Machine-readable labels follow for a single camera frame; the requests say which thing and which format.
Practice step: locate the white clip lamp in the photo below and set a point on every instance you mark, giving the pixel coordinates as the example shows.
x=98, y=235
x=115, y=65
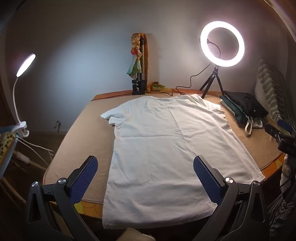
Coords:
x=25, y=64

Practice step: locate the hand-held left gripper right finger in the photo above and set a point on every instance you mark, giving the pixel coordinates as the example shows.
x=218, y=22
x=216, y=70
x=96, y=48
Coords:
x=205, y=180

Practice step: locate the small yellow-green cloth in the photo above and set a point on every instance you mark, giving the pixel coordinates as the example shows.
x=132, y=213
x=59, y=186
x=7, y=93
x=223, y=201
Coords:
x=157, y=87

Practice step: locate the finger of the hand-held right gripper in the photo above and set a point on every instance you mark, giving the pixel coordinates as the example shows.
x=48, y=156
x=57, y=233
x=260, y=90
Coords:
x=285, y=126
x=274, y=133

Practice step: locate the folded grey camera tripod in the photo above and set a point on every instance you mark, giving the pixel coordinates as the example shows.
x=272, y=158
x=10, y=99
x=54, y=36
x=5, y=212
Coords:
x=138, y=87

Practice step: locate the small black tripod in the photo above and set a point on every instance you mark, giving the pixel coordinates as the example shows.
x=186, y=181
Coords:
x=216, y=73

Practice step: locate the colourful knotted scarf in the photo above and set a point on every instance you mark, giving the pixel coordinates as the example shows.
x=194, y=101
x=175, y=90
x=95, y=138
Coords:
x=134, y=67

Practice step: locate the striped grey-white pillow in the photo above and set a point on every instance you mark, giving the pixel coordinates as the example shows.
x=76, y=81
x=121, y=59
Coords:
x=268, y=88

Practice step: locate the leopard print cloth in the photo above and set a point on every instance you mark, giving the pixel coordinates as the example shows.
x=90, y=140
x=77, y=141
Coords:
x=5, y=143

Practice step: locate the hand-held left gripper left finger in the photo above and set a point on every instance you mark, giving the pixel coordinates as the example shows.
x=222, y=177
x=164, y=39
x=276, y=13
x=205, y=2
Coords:
x=84, y=180

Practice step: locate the patterned dark clothing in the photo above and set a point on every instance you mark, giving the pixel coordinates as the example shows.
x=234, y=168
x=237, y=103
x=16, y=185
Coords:
x=277, y=208

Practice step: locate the cream cloth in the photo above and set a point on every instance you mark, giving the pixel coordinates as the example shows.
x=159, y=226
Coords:
x=136, y=235

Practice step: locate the white t-shirt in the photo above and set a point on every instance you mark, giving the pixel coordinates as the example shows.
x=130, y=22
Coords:
x=166, y=150

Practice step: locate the black bag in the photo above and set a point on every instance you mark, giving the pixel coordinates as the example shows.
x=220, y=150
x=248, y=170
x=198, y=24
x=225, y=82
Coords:
x=245, y=102

